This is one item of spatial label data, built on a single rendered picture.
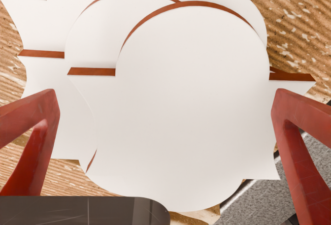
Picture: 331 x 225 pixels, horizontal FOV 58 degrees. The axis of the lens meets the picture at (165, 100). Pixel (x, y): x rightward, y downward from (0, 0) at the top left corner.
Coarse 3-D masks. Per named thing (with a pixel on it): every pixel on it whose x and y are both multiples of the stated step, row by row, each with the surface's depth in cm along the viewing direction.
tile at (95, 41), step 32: (96, 0) 14; (128, 0) 14; (160, 0) 14; (96, 32) 15; (128, 32) 15; (32, 64) 16; (64, 64) 16; (96, 64) 16; (64, 96) 17; (64, 128) 18; (128, 192) 22
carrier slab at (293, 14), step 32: (0, 0) 20; (256, 0) 20; (288, 0) 20; (320, 0) 20; (0, 32) 21; (288, 32) 21; (320, 32) 21; (0, 64) 22; (288, 64) 22; (320, 64) 22; (0, 96) 24; (320, 96) 24; (32, 128) 26
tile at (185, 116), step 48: (192, 0) 14; (144, 48) 14; (192, 48) 14; (240, 48) 14; (96, 96) 16; (144, 96) 16; (192, 96) 16; (240, 96) 16; (144, 144) 18; (192, 144) 18; (240, 144) 18; (144, 192) 20; (192, 192) 20
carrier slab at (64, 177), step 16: (16, 144) 27; (0, 160) 28; (16, 160) 28; (64, 160) 28; (0, 176) 29; (48, 176) 29; (64, 176) 29; (80, 176) 29; (48, 192) 31; (64, 192) 31; (80, 192) 31; (96, 192) 31
